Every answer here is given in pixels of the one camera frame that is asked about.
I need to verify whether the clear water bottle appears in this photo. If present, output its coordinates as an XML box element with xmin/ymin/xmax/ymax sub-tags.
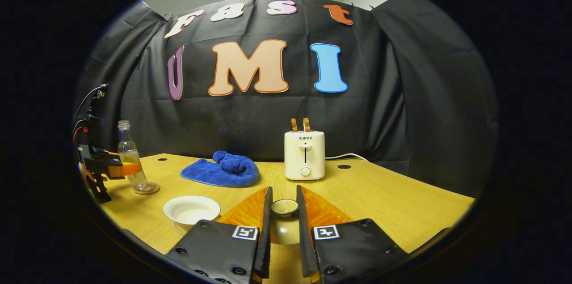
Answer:
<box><xmin>118</xmin><ymin>120</ymin><xmax>151</xmax><ymax>191</ymax></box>

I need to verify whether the blue towel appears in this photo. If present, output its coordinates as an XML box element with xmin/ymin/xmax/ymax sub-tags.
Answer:
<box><xmin>181</xmin><ymin>151</ymin><xmax>260</xmax><ymax>188</ymax></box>

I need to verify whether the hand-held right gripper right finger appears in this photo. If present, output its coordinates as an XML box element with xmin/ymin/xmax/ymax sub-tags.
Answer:
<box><xmin>296</xmin><ymin>185</ymin><xmax>409</xmax><ymax>284</ymax></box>

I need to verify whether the cream teacup lid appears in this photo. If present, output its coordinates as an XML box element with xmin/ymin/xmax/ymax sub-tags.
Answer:
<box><xmin>268</xmin><ymin>199</ymin><xmax>302</xmax><ymax>246</ymax></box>

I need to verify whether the black backdrop cloth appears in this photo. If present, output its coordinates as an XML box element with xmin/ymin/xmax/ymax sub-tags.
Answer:
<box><xmin>73</xmin><ymin>0</ymin><xmax>499</xmax><ymax>197</ymax></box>

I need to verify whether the white toaster cable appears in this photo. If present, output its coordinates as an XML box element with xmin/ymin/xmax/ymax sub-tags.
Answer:
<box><xmin>325</xmin><ymin>153</ymin><xmax>369</xmax><ymax>162</ymax></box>

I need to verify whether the cream teacup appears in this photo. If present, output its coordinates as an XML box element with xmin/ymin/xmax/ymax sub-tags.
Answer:
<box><xmin>163</xmin><ymin>195</ymin><xmax>221</xmax><ymax>225</ymax></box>

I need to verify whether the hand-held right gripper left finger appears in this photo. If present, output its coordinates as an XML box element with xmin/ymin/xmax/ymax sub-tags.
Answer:
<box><xmin>165</xmin><ymin>186</ymin><xmax>273</xmax><ymax>284</ymax></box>

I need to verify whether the thin grey cable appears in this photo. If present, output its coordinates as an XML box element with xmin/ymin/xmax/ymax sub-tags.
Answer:
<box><xmin>73</xmin><ymin>84</ymin><xmax>108</xmax><ymax>123</ymax></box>

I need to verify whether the round wooden coaster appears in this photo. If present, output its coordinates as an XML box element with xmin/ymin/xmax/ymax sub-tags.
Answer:
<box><xmin>133</xmin><ymin>182</ymin><xmax>160</xmax><ymax>195</ymax></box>

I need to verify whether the white toaster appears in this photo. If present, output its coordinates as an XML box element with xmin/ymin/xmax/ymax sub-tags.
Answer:
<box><xmin>284</xmin><ymin>131</ymin><xmax>326</xmax><ymax>181</ymax></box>

